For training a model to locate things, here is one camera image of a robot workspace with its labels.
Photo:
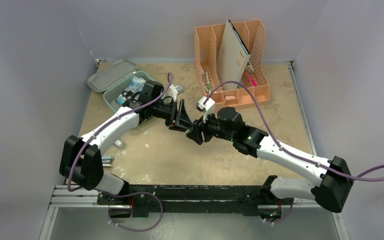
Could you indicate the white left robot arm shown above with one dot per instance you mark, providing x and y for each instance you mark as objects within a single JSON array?
[{"x": 81, "y": 161}]

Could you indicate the beige folder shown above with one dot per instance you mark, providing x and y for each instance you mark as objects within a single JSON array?
[{"x": 233, "y": 57}]

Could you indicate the small white blue tube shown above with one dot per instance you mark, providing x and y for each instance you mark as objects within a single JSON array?
[{"x": 119, "y": 144}]

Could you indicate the pink item in organizer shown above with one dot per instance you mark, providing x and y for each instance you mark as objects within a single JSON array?
[{"x": 251, "y": 80}]

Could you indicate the blue white stapler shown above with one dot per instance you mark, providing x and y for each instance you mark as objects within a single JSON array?
[{"x": 107, "y": 159}]

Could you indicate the black handled scissors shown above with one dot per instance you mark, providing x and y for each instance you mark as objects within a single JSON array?
[{"x": 127, "y": 95}]

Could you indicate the green medicine case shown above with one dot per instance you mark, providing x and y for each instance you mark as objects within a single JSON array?
[{"x": 113, "y": 79}]

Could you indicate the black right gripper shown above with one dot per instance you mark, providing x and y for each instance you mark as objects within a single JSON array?
[{"x": 201, "y": 131}]

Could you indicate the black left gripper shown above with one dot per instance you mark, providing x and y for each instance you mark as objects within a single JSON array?
[{"x": 179, "y": 116}]

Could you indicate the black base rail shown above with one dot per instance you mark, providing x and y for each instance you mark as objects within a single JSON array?
[{"x": 247, "y": 200}]

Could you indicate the peach desk file organizer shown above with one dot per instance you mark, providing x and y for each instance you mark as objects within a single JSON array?
[{"x": 207, "y": 40}]

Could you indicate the blue wet wipes pack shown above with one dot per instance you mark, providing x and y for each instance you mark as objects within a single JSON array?
[{"x": 137, "y": 84}]

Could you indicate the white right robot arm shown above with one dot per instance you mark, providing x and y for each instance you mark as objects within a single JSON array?
[{"x": 322, "y": 178}]

